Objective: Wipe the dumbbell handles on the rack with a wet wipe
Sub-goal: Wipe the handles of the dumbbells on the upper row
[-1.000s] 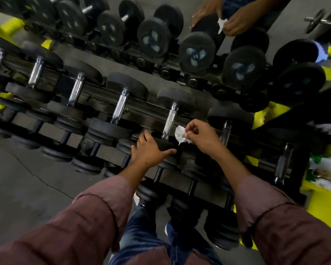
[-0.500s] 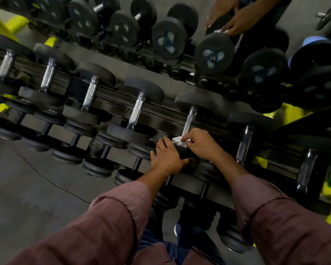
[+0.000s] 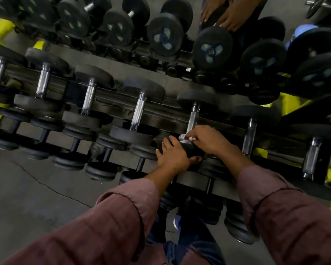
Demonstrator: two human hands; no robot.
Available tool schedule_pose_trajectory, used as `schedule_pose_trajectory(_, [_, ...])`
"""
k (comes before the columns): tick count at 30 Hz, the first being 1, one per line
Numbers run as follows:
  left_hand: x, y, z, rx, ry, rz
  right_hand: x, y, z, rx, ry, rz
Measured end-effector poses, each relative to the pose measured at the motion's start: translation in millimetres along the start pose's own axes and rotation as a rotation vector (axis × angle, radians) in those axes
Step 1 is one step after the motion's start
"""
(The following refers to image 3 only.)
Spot person's left hand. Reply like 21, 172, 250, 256
156, 135, 203, 175

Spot person's right hand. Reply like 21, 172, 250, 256
185, 125, 234, 156

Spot person's blue jeans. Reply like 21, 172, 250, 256
146, 215, 227, 265

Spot person's left forearm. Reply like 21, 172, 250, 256
0, 162, 182, 265

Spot black yellow dumbbell rack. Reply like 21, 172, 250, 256
0, 19, 331, 218

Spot row of ribbed plate dumbbells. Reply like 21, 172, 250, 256
0, 105, 259, 245

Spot white cleaning cloth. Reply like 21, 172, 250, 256
178, 134, 197, 144

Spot person's right forearm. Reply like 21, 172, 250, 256
218, 143, 331, 265

